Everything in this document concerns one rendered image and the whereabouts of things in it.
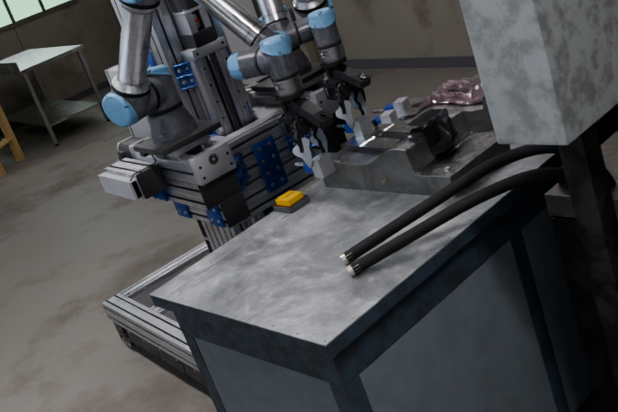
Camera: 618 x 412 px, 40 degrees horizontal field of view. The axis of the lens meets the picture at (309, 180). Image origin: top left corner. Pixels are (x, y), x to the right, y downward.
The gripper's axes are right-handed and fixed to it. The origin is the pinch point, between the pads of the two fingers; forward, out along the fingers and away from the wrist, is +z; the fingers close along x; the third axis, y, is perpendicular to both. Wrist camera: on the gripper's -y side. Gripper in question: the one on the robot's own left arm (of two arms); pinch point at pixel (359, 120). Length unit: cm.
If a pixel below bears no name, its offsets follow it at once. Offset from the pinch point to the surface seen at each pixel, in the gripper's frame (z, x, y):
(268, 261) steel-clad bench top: 15, 58, -16
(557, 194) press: 17, 11, -72
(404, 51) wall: 67, -309, 272
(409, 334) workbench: 30, 57, -58
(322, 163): -0.1, 30.5, -14.6
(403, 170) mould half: 7.2, 19.1, -32.1
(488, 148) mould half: 8.6, 1.9, -47.8
